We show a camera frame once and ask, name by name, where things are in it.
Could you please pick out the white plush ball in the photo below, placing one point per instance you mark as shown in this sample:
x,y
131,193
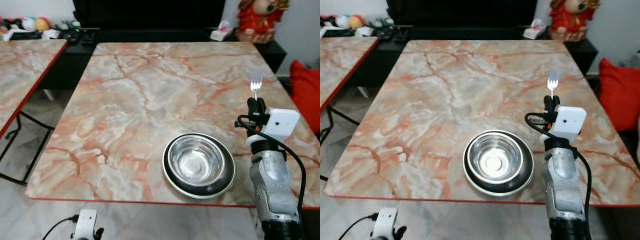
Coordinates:
x,y
28,23
342,21

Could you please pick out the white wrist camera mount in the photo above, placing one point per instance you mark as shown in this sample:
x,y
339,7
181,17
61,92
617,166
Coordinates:
x,y
282,123
385,222
86,222
570,122

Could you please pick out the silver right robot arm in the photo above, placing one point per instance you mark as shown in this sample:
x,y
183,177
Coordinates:
x,y
564,182
272,182

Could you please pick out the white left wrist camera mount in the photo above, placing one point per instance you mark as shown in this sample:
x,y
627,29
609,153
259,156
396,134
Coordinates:
x,y
86,222
385,222

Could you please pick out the black metal table frame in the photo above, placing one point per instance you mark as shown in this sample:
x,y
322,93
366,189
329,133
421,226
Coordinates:
x,y
30,120

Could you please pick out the black remote control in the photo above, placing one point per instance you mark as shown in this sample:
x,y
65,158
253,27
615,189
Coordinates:
x,y
389,32
75,35

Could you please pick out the black tv cabinet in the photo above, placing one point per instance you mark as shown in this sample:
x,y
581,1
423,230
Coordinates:
x,y
72,65
385,62

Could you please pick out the orange plush ball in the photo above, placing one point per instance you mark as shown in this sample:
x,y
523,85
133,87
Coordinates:
x,y
43,23
356,21

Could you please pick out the red cushion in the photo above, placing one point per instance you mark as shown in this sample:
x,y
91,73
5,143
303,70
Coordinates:
x,y
620,95
306,95

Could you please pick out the shiny steel bowl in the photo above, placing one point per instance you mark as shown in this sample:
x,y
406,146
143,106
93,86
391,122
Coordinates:
x,y
496,159
196,160

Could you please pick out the white pink tissue pack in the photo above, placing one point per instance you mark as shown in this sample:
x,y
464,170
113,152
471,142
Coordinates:
x,y
221,31
534,30

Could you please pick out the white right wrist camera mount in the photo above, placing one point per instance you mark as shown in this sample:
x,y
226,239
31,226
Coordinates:
x,y
282,123
570,122

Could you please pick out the red plush doll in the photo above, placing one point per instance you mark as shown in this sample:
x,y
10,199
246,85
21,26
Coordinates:
x,y
257,22
570,21

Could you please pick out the black television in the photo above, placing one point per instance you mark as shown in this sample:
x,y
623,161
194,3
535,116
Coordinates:
x,y
150,12
462,11

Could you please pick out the black plate with white rim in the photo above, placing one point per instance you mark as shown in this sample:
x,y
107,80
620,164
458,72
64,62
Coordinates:
x,y
227,182
526,181

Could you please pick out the silver metal fork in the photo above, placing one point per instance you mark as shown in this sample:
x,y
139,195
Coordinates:
x,y
553,80
256,82

